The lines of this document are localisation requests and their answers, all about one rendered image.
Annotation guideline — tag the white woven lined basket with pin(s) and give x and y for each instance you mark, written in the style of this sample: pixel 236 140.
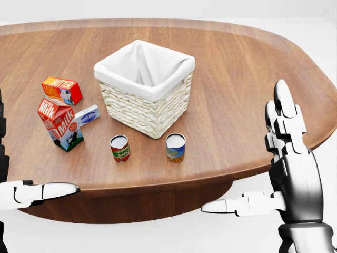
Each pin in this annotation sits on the white woven lined basket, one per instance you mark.
pixel 146 88

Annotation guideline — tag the red milk carton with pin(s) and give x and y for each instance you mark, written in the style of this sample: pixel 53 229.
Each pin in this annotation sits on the red milk carton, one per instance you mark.
pixel 61 125

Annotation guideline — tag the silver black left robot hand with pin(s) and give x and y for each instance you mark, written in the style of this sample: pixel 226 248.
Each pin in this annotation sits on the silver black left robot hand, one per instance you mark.
pixel 15 193

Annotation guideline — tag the white blue cream cheese box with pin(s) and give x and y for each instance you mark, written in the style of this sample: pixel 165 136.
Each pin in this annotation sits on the white blue cream cheese box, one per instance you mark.
pixel 88 115

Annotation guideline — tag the blue alphabet soup can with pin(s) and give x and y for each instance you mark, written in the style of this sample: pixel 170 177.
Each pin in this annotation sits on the blue alphabet soup can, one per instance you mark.
pixel 175 147

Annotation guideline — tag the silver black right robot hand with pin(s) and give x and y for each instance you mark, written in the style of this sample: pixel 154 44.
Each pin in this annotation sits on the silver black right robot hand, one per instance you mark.
pixel 297 171

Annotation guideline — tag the red butter box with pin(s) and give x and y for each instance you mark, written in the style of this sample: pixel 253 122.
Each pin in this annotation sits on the red butter box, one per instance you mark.
pixel 62 90

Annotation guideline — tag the red tomato sauce can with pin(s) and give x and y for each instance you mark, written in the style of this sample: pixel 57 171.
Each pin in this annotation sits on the red tomato sauce can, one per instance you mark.
pixel 120 148

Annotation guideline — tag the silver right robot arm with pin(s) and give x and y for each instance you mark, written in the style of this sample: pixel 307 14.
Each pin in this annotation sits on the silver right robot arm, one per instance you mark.
pixel 306 238

